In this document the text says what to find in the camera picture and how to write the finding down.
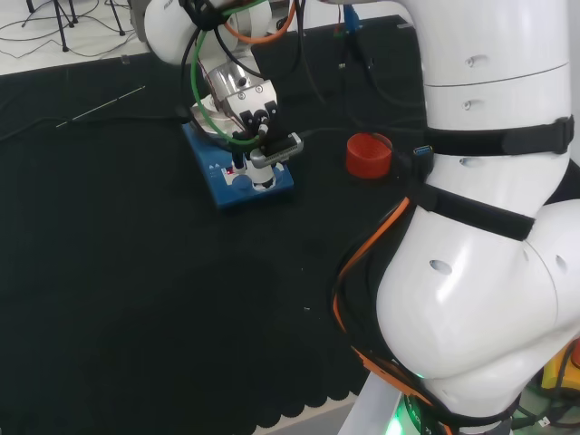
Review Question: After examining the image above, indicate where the yellow stop button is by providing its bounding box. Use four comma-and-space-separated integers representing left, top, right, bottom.
540, 346, 580, 392

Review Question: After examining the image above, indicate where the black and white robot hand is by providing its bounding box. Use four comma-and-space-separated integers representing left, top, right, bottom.
230, 149, 277, 195

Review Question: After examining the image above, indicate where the black floor cable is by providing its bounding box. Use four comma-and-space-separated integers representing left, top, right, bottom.
0, 0, 147, 61

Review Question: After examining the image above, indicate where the heater with blue base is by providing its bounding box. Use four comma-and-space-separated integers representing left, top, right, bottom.
180, 95, 296, 213

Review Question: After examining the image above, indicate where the black tripod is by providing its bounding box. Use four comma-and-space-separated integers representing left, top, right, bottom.
24, 0, 81, 52

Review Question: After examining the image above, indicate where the red ribbed plastic cup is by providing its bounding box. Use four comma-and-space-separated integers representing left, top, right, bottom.
345, 131, 393, 180

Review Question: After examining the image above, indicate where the black cloth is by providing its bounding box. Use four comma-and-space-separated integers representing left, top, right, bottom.
0, 13, 430, 432

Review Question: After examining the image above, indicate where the thin glass rod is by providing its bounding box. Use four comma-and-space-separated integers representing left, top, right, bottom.
54, 86, 147, 130

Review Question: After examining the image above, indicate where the orange cable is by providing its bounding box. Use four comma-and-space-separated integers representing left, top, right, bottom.
223, 0, 457, 411

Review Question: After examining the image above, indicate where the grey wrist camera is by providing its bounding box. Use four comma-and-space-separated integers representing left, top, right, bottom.
247, 131, 305, 170

